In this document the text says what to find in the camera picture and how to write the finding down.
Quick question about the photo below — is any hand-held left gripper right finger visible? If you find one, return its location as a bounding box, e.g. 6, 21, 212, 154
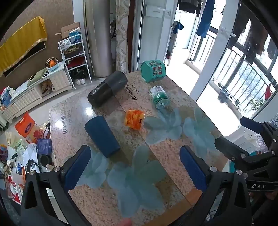
179, 146, 253, 226

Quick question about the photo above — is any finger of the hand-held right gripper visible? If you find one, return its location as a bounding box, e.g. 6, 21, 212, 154
240, 116, 274, 135
215, 136, 272, 164

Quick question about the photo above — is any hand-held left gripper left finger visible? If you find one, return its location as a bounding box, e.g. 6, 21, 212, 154
20, 145, 92, 226

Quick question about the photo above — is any dark blue cup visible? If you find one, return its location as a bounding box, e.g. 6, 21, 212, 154
84, 116, 121, 158

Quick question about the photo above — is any green potted plant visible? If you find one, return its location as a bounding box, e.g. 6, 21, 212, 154
248, 98, 266, 113

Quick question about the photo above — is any red hanging cloth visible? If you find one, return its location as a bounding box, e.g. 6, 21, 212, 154
264, 84, 273, 101

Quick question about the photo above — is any dark blue small box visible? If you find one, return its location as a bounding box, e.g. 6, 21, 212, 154
36, 138, 53, 155

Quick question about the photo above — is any black balcony railing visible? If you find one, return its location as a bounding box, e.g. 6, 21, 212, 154
187, 26, 278, 113

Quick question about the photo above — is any red and white box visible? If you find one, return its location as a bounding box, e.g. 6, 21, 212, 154
5, 174, 26, 205

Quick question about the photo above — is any orange paper bag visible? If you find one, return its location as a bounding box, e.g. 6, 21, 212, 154
14, 112, 37, 144

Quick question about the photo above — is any orange snack packet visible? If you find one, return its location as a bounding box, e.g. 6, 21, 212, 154
124, 109, 145, 130

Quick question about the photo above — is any clear green-tinted plastic bottle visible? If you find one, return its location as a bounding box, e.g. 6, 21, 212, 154
149, 85, 171, 109

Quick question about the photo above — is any black cylindrical container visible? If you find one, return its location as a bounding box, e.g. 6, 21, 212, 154
87, 71, 128, 108

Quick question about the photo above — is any white low cabinet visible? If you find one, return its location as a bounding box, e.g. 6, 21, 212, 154
0, 60, 73, 122

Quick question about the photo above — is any dark hanging jacket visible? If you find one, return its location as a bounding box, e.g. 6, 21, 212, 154
226, 0, 268, 65

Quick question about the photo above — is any white metal shelf rack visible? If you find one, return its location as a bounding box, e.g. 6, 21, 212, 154
58, 33, 93, 90

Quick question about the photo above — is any green cardboard box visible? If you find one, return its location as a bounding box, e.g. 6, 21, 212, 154
140, 60, 167, 83

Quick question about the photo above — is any bowl of oranges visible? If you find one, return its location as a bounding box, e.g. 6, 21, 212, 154
45, 58, 59, 72

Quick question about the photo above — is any blue hanging garment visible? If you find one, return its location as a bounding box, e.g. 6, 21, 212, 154
195, 0, 216, 38

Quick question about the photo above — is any yellow fringed cloth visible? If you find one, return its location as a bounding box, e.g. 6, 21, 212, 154
0, 16, 48, 74

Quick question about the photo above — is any silver standing air conditioner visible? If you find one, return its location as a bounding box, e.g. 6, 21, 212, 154
84, 0, 113, 78

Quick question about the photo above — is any open brown cardboard box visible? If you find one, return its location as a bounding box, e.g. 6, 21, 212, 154
56, 22, 81, 40

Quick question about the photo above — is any patterned beige curtain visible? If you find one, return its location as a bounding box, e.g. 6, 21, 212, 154
115, 0, 131, 74

